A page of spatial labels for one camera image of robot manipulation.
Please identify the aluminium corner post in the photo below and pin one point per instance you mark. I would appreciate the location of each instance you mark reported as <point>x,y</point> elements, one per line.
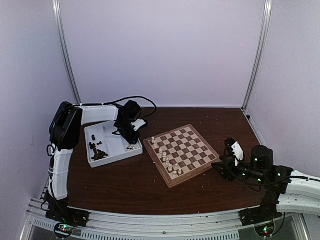
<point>64,47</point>
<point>264,30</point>

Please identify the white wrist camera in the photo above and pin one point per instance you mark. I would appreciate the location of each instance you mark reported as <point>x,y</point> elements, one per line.
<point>234,150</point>
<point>139,124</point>

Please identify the left aluminium corner post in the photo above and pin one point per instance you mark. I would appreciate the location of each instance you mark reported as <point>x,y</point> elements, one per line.
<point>64,47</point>

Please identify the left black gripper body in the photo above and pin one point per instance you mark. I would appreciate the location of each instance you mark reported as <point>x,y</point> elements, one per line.
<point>125,131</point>

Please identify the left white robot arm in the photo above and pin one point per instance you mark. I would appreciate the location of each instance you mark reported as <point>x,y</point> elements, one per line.
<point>65,131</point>

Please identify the pile of dark chess pieces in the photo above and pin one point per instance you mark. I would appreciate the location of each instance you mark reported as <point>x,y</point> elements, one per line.
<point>98,154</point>

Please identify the right control circuit board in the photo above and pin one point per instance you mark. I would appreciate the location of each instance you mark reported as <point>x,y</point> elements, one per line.
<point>265,230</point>

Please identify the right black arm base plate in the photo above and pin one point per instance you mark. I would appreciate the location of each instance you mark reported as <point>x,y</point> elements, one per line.
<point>260,214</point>

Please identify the wooden chess board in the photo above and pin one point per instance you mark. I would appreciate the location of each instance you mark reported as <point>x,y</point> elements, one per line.
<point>186,147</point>

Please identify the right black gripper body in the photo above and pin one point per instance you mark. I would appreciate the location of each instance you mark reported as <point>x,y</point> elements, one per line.
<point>250,174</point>

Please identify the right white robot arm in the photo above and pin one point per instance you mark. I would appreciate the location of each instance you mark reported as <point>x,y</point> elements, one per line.
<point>287,189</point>

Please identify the right aluminium corner post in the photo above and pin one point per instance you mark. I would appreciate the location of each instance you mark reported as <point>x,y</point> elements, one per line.
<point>264,30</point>

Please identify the pile of white chess pieces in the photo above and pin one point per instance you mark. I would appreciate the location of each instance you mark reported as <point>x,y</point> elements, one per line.
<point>132,147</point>

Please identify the white chess pawn corner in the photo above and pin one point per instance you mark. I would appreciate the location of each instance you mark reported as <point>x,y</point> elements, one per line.
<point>175,174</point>

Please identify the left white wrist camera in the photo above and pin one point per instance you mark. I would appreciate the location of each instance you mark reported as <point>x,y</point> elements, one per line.
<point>139,124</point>

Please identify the control circuit board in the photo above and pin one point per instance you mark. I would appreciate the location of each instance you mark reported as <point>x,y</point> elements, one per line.
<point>63,230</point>
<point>265,230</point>

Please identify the aluminium front rail frame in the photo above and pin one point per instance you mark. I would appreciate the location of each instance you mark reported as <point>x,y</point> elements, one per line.
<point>225,225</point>

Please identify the white plastic divided tray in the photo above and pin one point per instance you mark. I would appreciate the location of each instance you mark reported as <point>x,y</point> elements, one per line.
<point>114,145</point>

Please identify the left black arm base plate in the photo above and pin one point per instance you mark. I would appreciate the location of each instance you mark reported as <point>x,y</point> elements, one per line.
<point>70,216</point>

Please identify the left control circuit board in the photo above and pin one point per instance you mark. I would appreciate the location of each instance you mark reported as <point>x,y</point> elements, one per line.
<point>63,230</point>

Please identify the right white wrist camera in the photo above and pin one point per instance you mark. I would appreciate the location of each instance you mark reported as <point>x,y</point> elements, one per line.
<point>234,150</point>

